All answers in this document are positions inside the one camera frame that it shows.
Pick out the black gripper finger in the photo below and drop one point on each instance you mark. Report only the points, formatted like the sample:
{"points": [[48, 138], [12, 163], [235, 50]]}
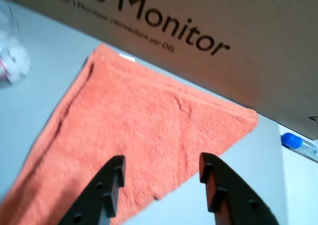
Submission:
{"points": [[236, 200], [99, 197]]}

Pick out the clear plastic jar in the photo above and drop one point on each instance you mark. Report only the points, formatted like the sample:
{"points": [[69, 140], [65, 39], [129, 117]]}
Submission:
{"points": [[15, 61]]}

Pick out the grey desk mat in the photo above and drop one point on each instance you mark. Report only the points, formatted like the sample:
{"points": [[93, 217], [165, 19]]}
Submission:
{"points": [[49, 61]]}

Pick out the brown cardboard monitor box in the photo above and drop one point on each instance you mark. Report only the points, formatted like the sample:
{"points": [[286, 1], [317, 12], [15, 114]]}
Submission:
{"points": [[223, 23]]}

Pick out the orange terry towel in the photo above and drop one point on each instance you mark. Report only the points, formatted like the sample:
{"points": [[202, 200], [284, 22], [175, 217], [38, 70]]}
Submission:
{"points": [[119, 125]]}

